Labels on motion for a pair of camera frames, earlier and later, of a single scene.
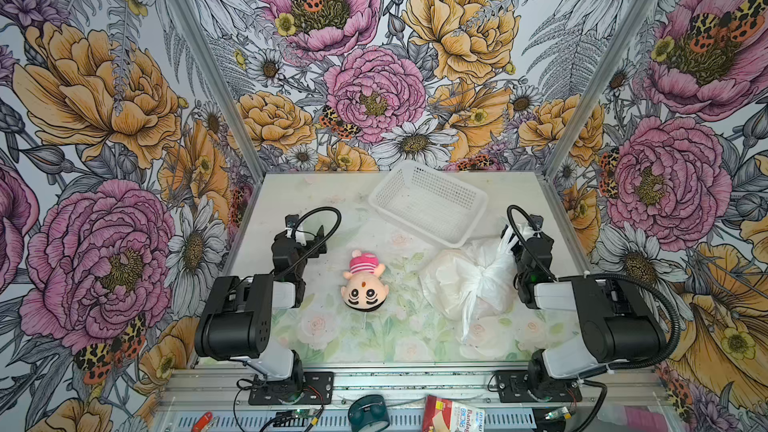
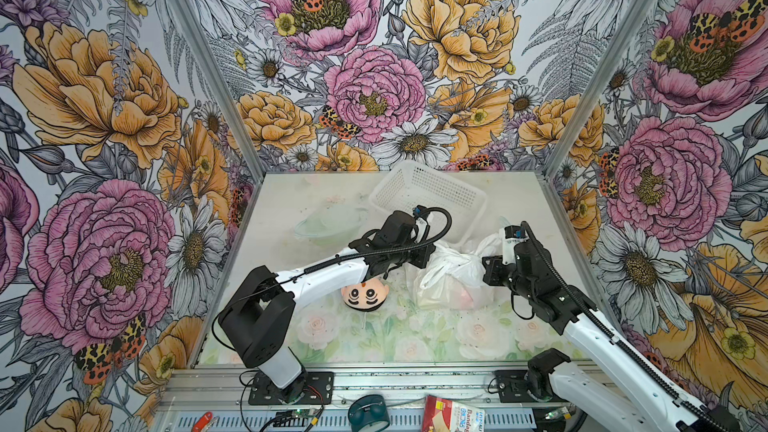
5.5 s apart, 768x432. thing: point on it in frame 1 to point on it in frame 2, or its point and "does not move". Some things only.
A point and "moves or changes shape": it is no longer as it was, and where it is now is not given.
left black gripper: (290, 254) to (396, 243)
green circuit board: (303, 413) does not move
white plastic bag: (473, 282) moves or changes shape
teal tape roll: (368, 408) does not move
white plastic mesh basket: (428, 203) does not move
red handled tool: (202, 421) does not move
